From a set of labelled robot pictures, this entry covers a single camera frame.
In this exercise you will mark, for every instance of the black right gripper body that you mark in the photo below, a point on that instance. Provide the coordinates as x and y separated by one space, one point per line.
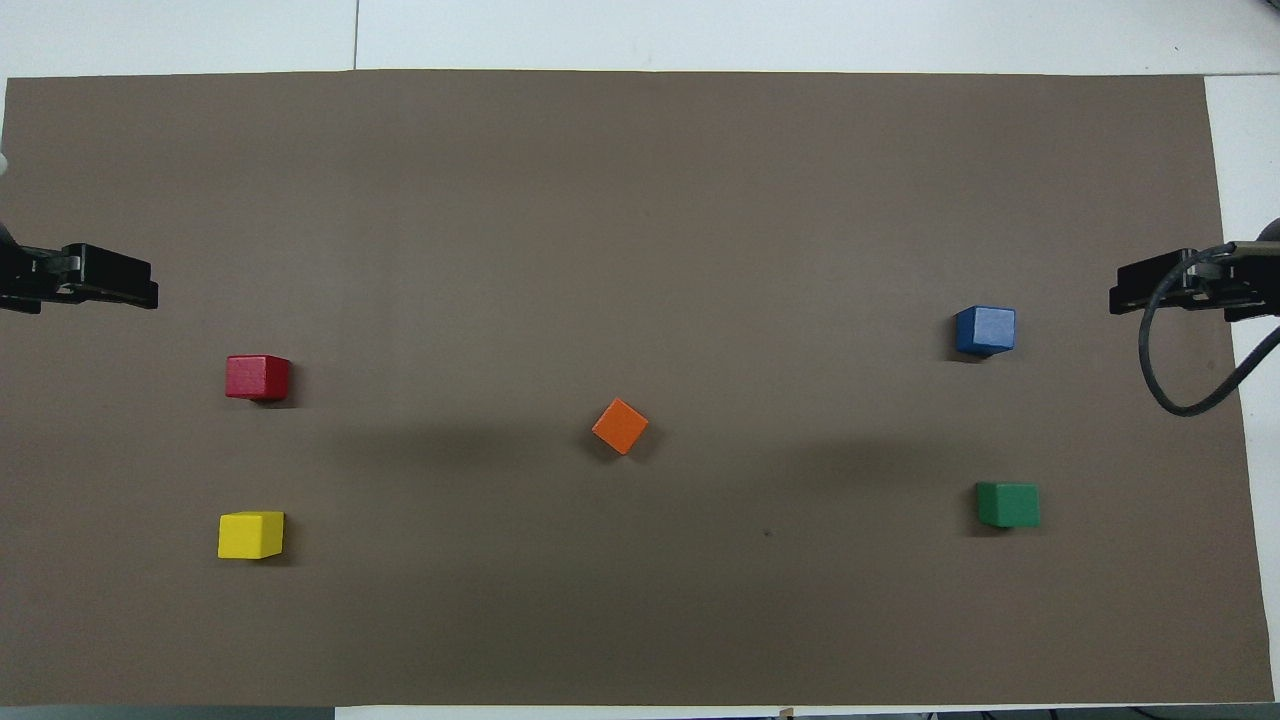
1250 280

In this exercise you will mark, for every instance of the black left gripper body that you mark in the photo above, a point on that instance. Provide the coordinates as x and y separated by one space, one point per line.
30 280

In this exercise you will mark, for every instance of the red wooden block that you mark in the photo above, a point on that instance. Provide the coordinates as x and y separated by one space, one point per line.
257 378

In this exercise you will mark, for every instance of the blue wooden block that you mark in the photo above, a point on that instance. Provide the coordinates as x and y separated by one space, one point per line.
985 330

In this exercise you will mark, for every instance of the green wooden block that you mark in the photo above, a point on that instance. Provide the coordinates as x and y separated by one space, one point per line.
1008 505

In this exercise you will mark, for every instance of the yellow wooden block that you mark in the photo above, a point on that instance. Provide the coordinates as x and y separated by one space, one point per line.
250 535

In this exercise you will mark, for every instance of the orange wooden block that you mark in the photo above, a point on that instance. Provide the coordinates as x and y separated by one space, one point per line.
620 426

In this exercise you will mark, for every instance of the brown table mat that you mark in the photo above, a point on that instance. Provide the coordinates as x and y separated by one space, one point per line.
640 200

